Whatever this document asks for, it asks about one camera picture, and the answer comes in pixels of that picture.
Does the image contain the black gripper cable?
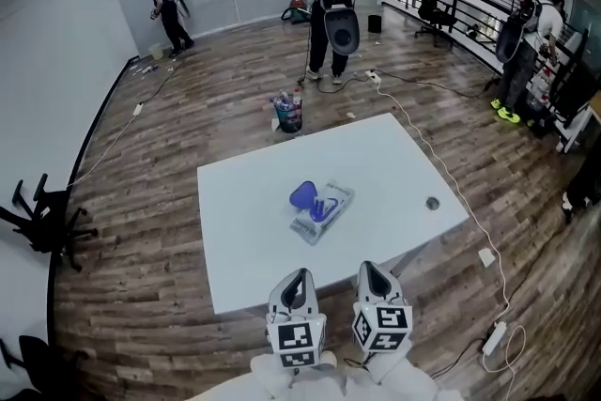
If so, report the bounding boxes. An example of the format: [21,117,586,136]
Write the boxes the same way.
[343,353,373,373]

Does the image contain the clear plastic packet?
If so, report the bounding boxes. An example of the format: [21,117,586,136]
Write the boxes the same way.
[286,177,357,247]

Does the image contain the large clear water jug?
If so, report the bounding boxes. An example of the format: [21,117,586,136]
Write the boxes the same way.
[525,65,555,114]

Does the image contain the person's left forearm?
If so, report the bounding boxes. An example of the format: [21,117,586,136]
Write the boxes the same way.
[250,352,301,398]

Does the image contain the black office chair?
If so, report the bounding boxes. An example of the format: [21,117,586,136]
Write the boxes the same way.
[0,173,100,273]
[413,0,459,48]
[0,334,90,400]

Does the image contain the person's right forearm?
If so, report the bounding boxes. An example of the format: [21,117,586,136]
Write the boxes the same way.
[368,340,436,395]

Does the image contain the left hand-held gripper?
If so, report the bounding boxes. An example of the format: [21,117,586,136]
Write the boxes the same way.
[266,268,328,370]

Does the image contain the white desk wooden top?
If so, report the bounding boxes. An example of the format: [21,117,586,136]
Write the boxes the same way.
[556,91,601,154]

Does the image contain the white table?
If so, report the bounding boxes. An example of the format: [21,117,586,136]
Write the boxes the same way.
[196,112,470,316]

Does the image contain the red green vacuum cleaner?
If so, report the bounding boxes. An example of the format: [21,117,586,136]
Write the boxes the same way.
[280,0,311,24]

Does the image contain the person's white suit torso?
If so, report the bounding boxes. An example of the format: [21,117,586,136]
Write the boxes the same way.
[187,370,464,401]

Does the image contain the bunch of empty plastic bottles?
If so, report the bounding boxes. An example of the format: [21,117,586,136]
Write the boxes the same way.
[268,88,303,121]

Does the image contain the black mesh waste bin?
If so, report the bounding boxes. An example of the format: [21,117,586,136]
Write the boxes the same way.
[273,105,304,134]

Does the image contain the white cable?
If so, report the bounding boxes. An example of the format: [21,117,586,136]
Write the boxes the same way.
[375,79,512,325]
[65,113,138,189]
[482,323,528,375]

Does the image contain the black trolley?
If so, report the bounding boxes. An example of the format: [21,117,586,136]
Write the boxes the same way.
[528,27,593,140]

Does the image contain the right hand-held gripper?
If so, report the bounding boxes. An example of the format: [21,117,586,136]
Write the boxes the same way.
[351,261,413,354]

